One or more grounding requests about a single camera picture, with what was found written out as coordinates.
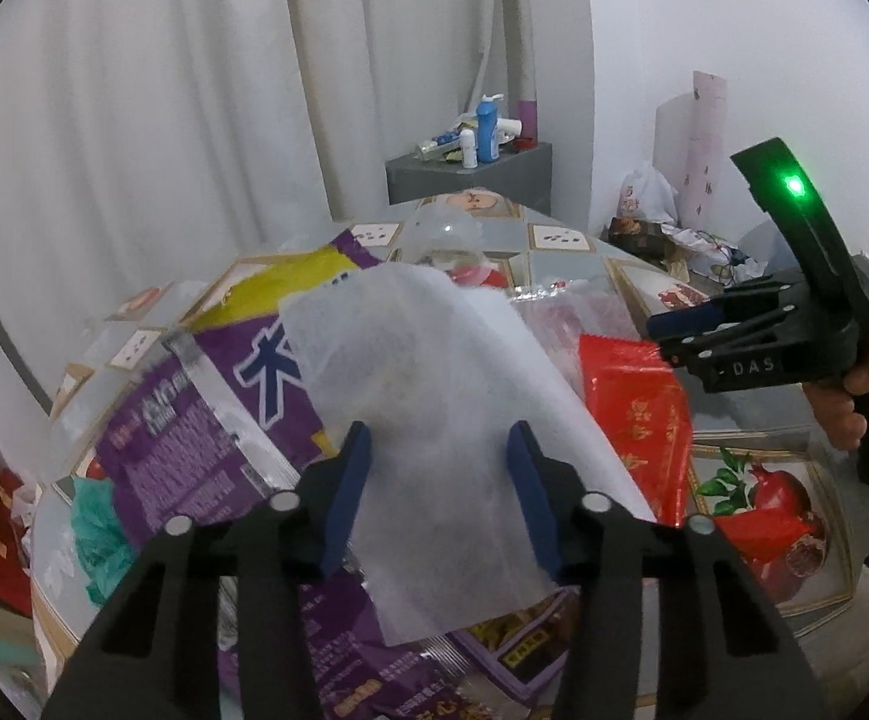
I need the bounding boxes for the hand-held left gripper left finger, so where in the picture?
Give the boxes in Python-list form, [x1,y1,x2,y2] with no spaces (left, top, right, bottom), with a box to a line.
[40,420,374,720]

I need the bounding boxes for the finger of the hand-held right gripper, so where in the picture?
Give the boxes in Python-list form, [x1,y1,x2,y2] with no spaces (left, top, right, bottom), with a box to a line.
[657,306,817,370]
[645,276,810,342]

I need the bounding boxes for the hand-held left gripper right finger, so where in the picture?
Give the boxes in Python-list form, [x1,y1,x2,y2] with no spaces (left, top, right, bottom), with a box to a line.
[505,420,832,720]

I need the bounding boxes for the red packet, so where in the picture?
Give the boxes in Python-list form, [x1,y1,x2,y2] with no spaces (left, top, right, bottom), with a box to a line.
[578,334,694,527]

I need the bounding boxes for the white wet wipe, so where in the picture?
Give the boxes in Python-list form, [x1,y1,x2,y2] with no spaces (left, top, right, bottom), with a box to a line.
[278,260,656,647]

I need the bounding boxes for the clear plastic dome lid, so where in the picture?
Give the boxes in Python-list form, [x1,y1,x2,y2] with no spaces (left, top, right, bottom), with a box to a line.
[400,208,506,287]

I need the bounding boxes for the person's right hand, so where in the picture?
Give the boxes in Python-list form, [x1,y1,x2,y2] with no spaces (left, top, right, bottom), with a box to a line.
[801,341,869,455]

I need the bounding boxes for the dark box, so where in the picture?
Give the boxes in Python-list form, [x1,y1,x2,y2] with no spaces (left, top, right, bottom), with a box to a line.
[608,217,675,260]

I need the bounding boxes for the clear plastic bag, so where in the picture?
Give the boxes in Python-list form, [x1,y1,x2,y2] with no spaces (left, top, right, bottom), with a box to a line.
[509,277,641,391]

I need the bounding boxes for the white plastic bag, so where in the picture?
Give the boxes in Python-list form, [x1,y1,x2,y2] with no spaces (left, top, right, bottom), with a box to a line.
[618,161,681,226]

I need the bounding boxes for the purple snack bag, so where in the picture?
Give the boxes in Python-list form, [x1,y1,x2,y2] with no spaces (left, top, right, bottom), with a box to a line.
[93,229,578,720]

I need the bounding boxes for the grey cabinet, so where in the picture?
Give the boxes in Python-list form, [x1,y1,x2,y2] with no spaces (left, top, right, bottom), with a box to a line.
[385,141,554,218]

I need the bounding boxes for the teal plastic scrap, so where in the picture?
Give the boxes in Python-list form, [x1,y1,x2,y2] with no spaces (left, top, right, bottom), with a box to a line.
[70,476,139,608]

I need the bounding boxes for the blue bottle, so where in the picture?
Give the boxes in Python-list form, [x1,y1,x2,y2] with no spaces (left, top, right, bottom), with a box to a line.
[475,94,504,164]

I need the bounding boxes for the toothpaste tube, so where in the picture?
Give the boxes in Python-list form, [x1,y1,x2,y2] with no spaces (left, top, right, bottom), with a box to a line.
[417,131,465,158]

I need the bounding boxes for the red gift bag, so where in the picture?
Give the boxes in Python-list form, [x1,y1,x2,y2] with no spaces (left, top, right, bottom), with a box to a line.
[0,495,34,616]

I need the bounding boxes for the white curtain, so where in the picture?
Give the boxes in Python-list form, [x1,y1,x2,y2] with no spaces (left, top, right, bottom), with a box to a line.
[0,0,593,421]

